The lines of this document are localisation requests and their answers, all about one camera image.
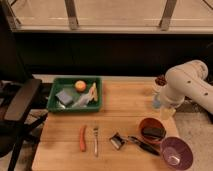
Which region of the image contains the black metal peeler head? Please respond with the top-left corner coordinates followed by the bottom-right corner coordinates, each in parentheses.
top-left (110, 133), bottom-right (126, 150)

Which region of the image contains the black handled tool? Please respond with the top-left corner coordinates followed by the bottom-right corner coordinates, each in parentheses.
top-left (127, 136), bottom-right (160, 156)

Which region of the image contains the black office chair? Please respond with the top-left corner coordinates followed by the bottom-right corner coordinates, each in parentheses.
top-left (0, 79), bottom-right (47, 171)

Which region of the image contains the black sponge block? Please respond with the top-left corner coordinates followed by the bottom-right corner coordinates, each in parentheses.
top-left (142, 127), bottom-right (166, 139)

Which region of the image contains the orange bowl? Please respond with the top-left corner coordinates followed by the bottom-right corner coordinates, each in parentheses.
top-left (138, 118), bottom-right (166, 145)

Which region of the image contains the blue grey sponge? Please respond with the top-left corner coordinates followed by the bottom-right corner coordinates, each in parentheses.
top-left (56, 90), bottom-right (73, 105)

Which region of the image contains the brown pine cone object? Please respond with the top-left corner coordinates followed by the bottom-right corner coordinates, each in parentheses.
top-left (155, 75), bottom-right (166, 86)

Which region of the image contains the purple plastic cup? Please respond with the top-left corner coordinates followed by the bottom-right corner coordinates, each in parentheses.
top-left (160, 137), bottom-right (193, 171)

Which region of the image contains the orange carrot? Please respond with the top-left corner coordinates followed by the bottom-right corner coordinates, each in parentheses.
top-left (79, 125), bottom-right (87, 152)

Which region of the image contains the clear plastic bag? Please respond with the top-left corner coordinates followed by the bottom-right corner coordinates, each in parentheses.
top-left (73, 93), bottom-right (91, 107)

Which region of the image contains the red yellow apple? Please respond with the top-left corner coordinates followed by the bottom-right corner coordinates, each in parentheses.
top-left (74, 80), bottom-right (86, 92)

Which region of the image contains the green plastic tray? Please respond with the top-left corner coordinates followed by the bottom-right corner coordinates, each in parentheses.
top-left (47, 76), bottom-right (102, 113)

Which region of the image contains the silver fork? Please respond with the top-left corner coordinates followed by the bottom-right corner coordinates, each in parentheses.
top-left (93, 127), bottom-right (99, 157)

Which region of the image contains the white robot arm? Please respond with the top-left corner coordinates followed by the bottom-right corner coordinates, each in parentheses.
top-left (159, 60), bottom-right (213, 116)

